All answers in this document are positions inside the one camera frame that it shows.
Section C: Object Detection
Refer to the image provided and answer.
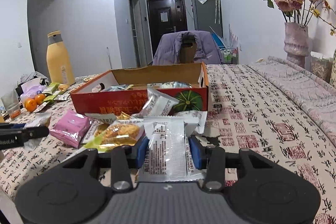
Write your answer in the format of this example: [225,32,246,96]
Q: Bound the pink snack packet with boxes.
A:
[50,110,92,148]

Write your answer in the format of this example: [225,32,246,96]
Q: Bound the oat crisp snack packet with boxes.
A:
[84,118,145,153]

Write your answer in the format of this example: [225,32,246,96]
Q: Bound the orange tangerine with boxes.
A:
[25,98,38,113]
[35,93,46,105]

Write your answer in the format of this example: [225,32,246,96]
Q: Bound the clear plastic cup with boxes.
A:
[1,90,21,121]

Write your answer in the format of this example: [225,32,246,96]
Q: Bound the purple tissue pack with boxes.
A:
[20,77,46,103]

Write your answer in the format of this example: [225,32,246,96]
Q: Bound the green snack bar on table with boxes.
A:
[42,83,60,96]

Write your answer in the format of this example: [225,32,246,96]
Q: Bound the white silver snack packet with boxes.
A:
[131,87,179,118]

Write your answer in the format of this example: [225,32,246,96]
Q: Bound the yellow thermos bottle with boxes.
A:
[46,31,75,86]

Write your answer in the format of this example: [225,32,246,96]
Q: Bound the red cardboard pumpkin box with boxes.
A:
[71,63,209,115]

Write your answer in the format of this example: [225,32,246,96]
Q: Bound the wooden chair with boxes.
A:
[179,39,197,64]

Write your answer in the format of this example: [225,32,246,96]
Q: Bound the purple jacket on chair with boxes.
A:
[153,31,224,65]

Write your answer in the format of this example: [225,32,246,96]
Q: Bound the pink quilted cloth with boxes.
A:
[249,56,336,143]

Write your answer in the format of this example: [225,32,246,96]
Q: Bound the dark entrance door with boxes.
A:
[147,0,188,55]

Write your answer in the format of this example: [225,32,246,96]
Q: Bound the pink ceramic vase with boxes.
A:
[284,22,309,68]

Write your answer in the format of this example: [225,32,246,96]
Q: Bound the grey refrigerator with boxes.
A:
[192,0,223,38]

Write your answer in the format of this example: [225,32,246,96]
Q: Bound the clear storage jar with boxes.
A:
[310,51,333,83]

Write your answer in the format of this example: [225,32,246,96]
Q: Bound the floral patterned vase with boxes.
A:
[330,50,336,88]

